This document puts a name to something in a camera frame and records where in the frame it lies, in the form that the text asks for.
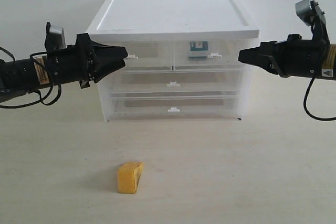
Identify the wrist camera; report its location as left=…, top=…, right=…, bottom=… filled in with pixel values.
left=295, top=0, right=330, bottom=45
left=44, top=22, right=66, bottom=52

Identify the clear bottom wide drawer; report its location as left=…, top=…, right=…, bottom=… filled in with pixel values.
left=111, top=95, right=237, bottom=118

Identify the white plastic drawer cabinet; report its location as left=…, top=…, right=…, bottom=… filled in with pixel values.
left=87, top=0, right=260, bottom=121

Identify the clear wide drawer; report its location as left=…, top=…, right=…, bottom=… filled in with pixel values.
left=111, top=95, right=237, bottom=118
left=98, top=71, right=241, bottom=94

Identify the yellow cheese wedge block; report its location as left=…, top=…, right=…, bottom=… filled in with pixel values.
left=117, top=162, right=143, bottom=194

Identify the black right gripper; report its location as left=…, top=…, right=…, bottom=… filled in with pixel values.
left=238, top=34, right=330, bottom=78

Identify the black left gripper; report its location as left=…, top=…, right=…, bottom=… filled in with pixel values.
left=48, top=34, right=128, bottom=89

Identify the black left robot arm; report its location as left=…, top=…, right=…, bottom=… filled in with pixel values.
left=1, top=33, right=128, bottom=102

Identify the white bottle blue label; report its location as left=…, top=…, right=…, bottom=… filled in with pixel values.
left=189, top=41, right=208, bottom=58

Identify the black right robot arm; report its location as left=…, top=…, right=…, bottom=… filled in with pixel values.
left=238, top=34, right=335, bottom=80

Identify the clear middle wide drawer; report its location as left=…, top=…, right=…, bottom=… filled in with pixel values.
left=98, top=71, right=241, bottom=94

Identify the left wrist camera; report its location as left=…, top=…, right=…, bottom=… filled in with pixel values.
left=44, top=22, right=66, bottom=52

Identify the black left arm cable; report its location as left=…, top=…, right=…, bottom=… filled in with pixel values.
left=0, top=47, right=62, bottom=109

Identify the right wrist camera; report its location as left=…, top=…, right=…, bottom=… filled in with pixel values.
left=295, top=0, right=330, bottom=45

